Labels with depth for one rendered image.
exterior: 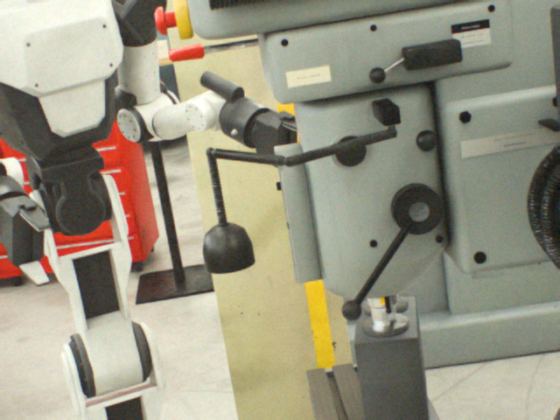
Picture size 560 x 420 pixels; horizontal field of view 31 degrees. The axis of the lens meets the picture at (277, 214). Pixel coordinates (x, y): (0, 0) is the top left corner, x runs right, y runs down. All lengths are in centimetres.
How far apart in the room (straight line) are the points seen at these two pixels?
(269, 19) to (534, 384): 302
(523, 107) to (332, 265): 35
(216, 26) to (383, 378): 84
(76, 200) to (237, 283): 135
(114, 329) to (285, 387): 144
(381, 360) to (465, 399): 221
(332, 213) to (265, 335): 202
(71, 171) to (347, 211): 80
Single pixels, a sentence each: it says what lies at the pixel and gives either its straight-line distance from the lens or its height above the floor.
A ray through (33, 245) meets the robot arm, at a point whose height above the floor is 143.
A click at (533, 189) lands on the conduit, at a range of 138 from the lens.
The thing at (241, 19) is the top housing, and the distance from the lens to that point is 136.
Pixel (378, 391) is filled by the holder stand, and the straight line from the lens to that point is 195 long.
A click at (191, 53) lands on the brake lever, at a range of 158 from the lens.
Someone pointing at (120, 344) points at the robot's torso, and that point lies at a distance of 219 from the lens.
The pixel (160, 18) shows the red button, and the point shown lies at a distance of 147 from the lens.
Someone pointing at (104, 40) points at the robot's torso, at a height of 171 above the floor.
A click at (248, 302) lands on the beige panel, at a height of 69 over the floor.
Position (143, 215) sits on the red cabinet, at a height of 32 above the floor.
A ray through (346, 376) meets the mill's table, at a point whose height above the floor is 92.
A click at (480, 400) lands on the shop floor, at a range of 411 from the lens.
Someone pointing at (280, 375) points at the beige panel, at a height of 41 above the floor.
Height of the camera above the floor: 186
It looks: 15 degrees down
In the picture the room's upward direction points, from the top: 9 degrees counter-clockwise
